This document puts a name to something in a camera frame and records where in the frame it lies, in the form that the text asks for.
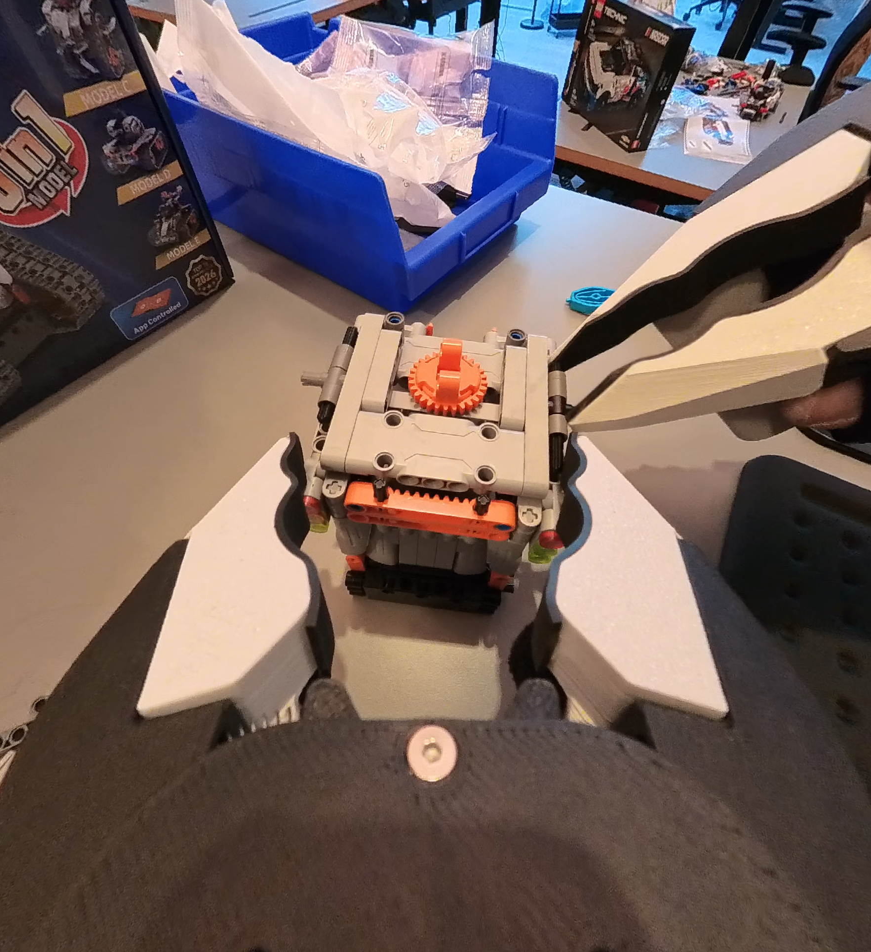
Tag clear plastic bags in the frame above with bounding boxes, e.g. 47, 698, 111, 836
153, 0, 496, 232

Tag blue plastic bin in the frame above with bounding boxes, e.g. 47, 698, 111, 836
161, 12, 560, 313

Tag grey orange toy brick assembly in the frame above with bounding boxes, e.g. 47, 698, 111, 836
299, 310, 585, 614

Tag person's right hand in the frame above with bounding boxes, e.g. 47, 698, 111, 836
785, 380, 868, 432

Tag black perforated armrest pad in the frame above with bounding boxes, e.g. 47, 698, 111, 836
718, 454, 871, 893

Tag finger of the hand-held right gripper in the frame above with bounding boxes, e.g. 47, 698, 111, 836
549, 122, 871, 376
570, 236, 871, 441

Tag dark robot kit box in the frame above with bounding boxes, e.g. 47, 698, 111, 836
0, 0, 235, 447

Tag black office chair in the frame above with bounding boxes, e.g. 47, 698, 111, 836
763, 0, 853, 75

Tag brown background table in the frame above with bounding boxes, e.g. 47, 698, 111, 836
555, 45, 853, 202

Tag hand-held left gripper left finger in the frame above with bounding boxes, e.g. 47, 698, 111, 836
135, 432, 341, 730

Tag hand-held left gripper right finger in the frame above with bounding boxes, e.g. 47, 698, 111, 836
522, 435, 731, 730

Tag toy brick car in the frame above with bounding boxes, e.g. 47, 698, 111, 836
689, 57, 786, 120

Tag black toy car box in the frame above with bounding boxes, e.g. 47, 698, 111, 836
562, 0, 697, 154

